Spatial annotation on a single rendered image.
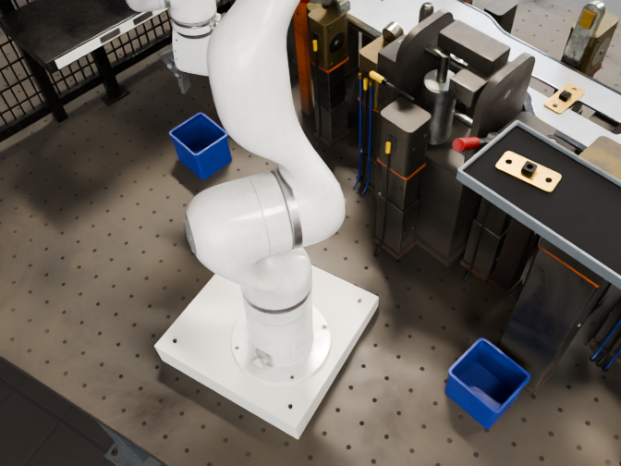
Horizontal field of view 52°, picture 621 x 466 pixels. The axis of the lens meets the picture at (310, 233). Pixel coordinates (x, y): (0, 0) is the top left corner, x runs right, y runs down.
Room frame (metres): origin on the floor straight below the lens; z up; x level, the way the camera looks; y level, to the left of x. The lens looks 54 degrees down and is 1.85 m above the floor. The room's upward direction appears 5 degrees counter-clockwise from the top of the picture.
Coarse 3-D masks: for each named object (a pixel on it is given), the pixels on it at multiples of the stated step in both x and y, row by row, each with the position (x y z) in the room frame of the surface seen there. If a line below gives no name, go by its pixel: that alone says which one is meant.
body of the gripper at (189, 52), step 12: (216, 24) 1.03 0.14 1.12; (180, 36) 1.01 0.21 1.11; (192, 36) 0.99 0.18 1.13; (204, 36) 0.99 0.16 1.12; (180, 48) 1.01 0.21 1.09; (192, 48) 1.00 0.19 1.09; (204, 48) 0.99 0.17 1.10; (180, 60) 1.01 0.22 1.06; (192, 60) 1.00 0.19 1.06; (204, 60) 0.99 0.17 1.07; (192, 72) 1.01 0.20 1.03; (204, 72) 1.00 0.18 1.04
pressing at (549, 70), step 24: (360, 0) 1.24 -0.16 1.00; (384, 0) 1.23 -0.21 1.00; (408, 0) 1.22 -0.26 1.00; (432, 0) 1.21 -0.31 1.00; (456, 0) 1.20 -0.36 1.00; (360, 24) 1.15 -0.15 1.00; (384, 24) 1.14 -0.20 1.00; (408, 24) 1.14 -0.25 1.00; (480, 24) 1.11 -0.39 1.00; (528, 48) 1.02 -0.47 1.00; (552, 72) 0.95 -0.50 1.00; (576, 72) 0.94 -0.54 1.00; (528, 96) 0.88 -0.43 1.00; (600, 96) 0.87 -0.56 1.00; (552, 120) 0.82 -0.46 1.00; (576, 120) 0.81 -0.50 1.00; (576, 144) 0.75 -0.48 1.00
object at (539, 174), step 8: (504, 160) 0.59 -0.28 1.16; (512, 160) 0.59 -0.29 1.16; (520, 160) 0.59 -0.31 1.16; (528, 160) 0.59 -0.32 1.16; (504, 168) 0.58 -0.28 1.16; (512, 168) 0.58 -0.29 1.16; (520, 168) 0.58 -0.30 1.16; (528, 168) 0.57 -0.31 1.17; (536, 168) 0.57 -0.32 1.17; (544, 168) 0.57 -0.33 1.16; (512, 176) 0.57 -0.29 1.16; (520, 176) 0.56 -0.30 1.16; (528, 176) 0.56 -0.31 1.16; (536, 176) 0.56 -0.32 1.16; (544, 176) 0.56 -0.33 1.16; (552, 176) 0.56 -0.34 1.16; (560, 176) 0.56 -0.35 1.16; (536, 184) 0.55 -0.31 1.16; (544, 184) 0.54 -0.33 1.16; (552, 184) 0.54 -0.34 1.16
